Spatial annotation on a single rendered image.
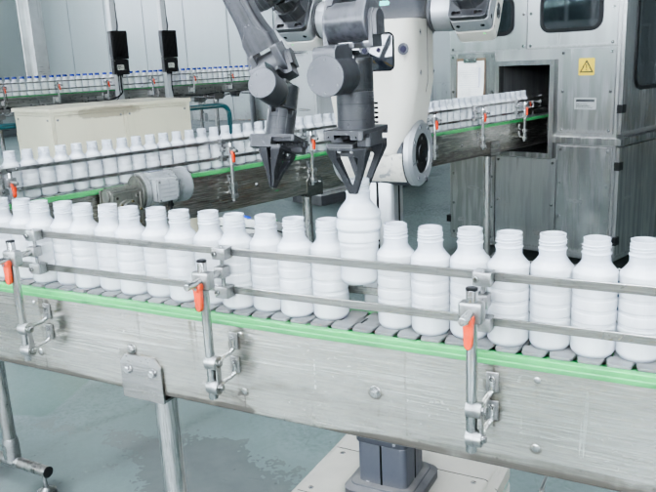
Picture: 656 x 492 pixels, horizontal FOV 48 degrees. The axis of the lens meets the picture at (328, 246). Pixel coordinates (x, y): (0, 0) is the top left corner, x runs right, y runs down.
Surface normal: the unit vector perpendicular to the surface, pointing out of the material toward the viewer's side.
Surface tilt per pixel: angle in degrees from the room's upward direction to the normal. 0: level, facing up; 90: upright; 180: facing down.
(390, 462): 90
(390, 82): 90
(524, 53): 90
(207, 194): 90
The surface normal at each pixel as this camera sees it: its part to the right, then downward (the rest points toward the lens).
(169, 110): 0.70, 0.15
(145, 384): -0.46, 0.24
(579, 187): -0.71, 0.21
